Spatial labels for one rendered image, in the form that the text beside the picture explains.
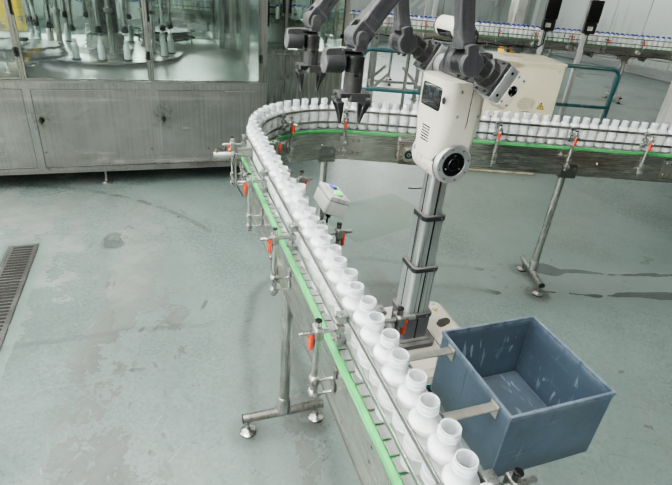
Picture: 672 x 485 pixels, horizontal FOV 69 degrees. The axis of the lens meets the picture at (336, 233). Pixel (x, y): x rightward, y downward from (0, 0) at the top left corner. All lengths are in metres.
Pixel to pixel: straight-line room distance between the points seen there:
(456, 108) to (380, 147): 1.16
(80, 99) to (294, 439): 3.21
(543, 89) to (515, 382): 4.28
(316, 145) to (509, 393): 1.82
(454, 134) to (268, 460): 1.51
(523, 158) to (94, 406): 2.65
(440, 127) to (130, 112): 3.11
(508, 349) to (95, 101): 3.73
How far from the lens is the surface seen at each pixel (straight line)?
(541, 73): 5.57
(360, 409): 1.10
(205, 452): 2.30
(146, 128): 4.52
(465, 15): 1.65
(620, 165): 3.47
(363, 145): 2.95
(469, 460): 0.87
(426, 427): 0.92
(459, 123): 1.89
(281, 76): 6.51
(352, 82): 1.50
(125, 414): 2.50
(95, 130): 4.55
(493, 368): 1.64
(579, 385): 1.51
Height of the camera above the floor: 1.80
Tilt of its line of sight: 28 degrees down
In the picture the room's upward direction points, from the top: 5 degrees clockwise
